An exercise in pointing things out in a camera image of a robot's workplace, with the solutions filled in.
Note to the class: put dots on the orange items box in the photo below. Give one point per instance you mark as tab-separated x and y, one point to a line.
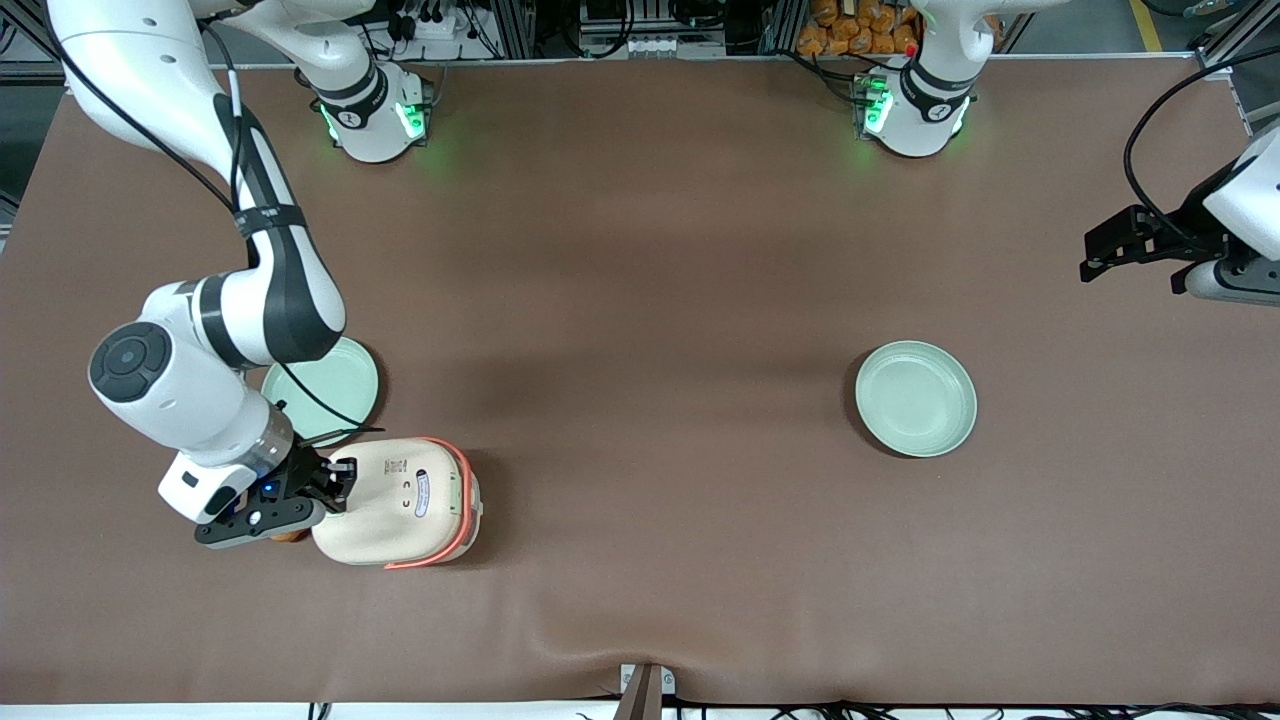
850	30

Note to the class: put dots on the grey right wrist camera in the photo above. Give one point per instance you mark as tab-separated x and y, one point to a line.
265	520

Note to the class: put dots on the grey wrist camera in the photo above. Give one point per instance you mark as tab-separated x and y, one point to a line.
1235	283
265	520

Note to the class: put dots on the white power strip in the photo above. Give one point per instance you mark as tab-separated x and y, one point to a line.
435	25

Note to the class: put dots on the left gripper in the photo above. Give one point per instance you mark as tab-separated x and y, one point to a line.
1186	237

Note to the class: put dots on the brown table mat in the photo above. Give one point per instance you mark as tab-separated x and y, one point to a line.
640	300

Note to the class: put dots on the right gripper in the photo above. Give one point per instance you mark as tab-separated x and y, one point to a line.
304	474

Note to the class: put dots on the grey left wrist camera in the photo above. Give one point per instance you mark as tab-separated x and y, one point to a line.
1235	283

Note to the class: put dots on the brown bread roll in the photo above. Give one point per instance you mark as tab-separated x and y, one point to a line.
292	537

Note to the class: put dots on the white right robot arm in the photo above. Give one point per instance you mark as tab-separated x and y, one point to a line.
160	70

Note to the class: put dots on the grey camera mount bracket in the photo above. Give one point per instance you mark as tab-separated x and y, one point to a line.
645	690

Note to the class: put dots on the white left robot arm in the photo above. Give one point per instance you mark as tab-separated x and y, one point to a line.
925	110

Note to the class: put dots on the pale green plate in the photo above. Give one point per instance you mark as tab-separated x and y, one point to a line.
916	399
345	385

